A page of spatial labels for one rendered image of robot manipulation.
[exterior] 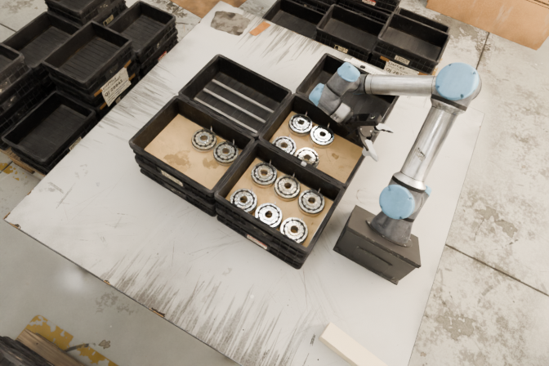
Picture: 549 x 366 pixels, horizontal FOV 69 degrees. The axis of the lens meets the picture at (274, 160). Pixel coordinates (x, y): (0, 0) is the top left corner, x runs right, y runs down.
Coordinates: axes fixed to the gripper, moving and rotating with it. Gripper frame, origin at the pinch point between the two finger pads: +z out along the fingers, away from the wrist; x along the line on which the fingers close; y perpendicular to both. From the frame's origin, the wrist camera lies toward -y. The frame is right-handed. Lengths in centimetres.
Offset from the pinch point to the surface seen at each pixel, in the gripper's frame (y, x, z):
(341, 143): 23.0, -3.0, -9.4
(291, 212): 20.6, 37.4, -12.9
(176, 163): 38, 44, -59
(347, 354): 10, 70, 27
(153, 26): 123, -46, -132
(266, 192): 25.4, 35.1, -24.5
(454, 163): 20, -31, 42
